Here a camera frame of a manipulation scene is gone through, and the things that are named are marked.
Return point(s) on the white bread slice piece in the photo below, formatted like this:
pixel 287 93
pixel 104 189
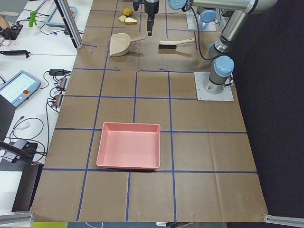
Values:
pixel 130 21

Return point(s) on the aluminium frame post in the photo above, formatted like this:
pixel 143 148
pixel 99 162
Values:
pixel 65 12

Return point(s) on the blue teach pendant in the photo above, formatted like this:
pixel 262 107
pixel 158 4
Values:
pixel 55 19
pixel 19 88

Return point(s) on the beige hand brush black bristles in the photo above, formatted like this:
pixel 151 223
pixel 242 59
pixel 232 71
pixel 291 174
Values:
pixel 173 44

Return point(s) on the yellow potato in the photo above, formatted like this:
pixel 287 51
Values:
pixel 127 12

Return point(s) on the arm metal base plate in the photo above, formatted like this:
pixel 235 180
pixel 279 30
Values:
pixel 208 91
pixel 204 27

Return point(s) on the pink plastic bin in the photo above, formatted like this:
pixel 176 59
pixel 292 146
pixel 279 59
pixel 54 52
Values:
pixel 134 146

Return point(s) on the green-speckled bread piece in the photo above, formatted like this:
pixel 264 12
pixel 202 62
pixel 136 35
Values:
pixel 122 18

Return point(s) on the beige plastic dustpan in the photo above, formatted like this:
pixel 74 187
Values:
pixel 119 44

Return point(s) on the far blue teach pendant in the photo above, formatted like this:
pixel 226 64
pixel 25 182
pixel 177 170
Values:
pixel 55 19

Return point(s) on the black power adapter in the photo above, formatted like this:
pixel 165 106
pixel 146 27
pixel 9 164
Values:
pixel 53 72

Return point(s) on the grey usb hub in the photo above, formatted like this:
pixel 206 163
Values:
pixel 15 151

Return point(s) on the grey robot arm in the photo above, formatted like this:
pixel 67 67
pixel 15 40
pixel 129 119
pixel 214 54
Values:
pixel 206 16
pixel 222 66

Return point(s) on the green plastic clamp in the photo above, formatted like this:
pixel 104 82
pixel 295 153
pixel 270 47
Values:
pixel 32 19

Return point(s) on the near blue teach pendant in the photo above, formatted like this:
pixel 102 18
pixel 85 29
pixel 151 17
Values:
pixel 19 88

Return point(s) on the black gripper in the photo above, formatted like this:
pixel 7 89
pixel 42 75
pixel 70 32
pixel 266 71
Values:
pixel 151 7

